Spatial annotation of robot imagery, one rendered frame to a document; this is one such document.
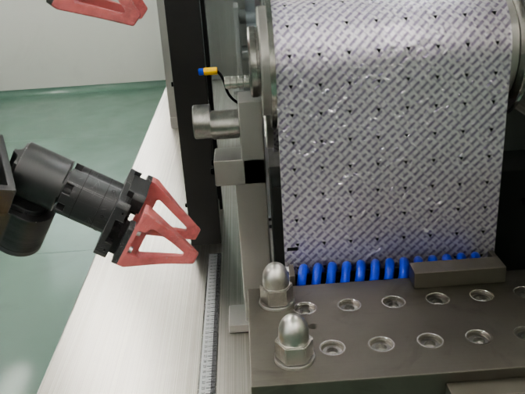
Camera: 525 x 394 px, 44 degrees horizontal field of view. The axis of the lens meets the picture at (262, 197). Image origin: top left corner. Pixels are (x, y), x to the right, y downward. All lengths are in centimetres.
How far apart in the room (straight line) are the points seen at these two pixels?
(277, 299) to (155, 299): 34
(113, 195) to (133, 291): 32
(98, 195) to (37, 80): 595
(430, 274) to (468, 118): 16
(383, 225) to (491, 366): 20
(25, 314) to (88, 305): 185
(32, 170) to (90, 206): 7
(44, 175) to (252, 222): 26
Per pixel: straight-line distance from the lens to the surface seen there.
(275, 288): 65
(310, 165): 69
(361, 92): 67
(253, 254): 81
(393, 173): 70
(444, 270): 70
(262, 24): 67
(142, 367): 83
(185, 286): 98
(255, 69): 68
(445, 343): 62
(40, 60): 657
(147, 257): 69
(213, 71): 78
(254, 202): 78
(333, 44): 66
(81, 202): 69
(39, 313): 280
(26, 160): 69
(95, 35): 641
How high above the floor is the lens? 139
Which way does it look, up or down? 23 degrees down
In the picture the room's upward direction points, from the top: 4 degrees counter-clockwise
